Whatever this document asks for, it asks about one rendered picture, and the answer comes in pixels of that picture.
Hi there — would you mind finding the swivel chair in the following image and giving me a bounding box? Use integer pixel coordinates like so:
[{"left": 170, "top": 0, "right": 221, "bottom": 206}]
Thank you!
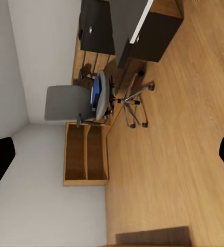
[{"left": 44, "top": 69, "right": 154, "bottom": 129}]

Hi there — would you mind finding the folder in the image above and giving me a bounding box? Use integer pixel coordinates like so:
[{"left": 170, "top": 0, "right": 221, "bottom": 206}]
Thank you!
[{"left": 91, "top": 75, "right": 100, "bottom": 111}]

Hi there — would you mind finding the notebook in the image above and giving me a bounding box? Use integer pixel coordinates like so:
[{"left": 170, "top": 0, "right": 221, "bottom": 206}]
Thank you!
[{"left": 124, "top": 0, "right": 154, "bottom": 44}]

